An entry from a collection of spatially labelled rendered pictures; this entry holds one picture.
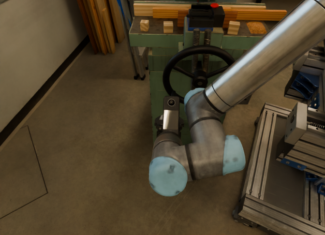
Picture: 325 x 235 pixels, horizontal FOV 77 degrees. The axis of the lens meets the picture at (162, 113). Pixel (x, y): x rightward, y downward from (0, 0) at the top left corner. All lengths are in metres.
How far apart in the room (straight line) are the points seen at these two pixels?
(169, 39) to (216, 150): 0.61
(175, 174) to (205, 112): 0.16
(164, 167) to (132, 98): 1.55
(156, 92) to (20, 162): 1.14
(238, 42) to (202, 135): 0.60
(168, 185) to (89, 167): 1.19
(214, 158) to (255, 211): 0.83
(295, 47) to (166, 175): 0.32
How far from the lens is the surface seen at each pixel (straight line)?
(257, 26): 1.02
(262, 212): 1.24
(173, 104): 0.57
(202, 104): 0.47
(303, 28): 0.43
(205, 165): 0.41
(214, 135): 0.44
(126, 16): 1.81
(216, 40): 0.83
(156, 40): 0.93
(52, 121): 1.94
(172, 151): 0.43
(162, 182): 0.41
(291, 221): 1.28
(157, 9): 1.04
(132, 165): 1.50
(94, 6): 2.36
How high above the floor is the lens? 1.32
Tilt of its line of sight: 48 degrees down
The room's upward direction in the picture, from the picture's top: straight up
